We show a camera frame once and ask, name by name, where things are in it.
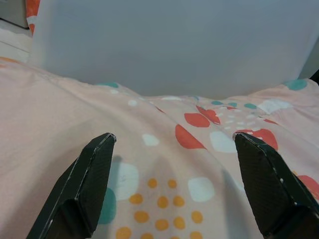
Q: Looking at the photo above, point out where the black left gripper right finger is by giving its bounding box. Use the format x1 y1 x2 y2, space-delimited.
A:
232 132 319 239

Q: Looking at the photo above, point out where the white bed sheet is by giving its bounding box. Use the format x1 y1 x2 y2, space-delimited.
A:
0 19 33 63

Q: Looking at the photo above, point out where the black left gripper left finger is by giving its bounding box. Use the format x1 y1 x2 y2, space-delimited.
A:
26 132 117 239

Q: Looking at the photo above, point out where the grey pillow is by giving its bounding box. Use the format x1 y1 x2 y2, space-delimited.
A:
29 0 319 98

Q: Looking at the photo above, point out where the pink patterned bed cover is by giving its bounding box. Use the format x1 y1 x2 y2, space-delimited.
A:
0 56 319 239

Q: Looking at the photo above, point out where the orange white patterned pillow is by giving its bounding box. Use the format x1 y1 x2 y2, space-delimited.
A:
25 0 41 36

